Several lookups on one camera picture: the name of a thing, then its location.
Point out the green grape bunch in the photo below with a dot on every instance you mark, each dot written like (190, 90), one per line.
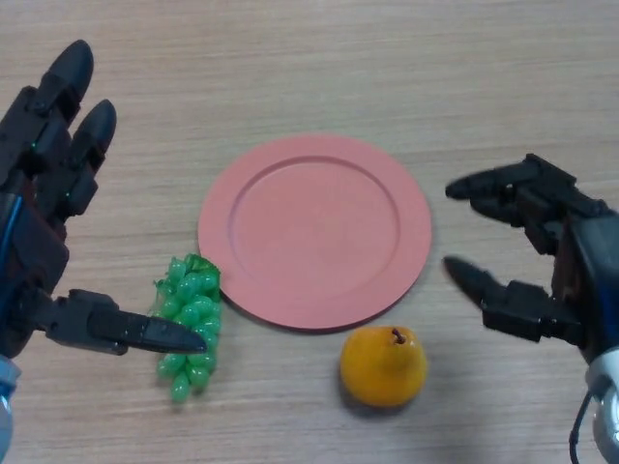
(193, 304)

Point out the yellow pear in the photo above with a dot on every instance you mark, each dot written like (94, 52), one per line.
(382, 372)

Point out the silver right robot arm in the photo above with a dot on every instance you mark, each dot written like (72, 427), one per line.
(607, 401)

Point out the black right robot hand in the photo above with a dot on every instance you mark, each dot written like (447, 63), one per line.
(590, 270)

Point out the pink round plate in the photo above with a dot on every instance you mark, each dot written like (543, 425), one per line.
(314, 232)

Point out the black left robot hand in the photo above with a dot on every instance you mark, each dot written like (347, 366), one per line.
(34, 251)

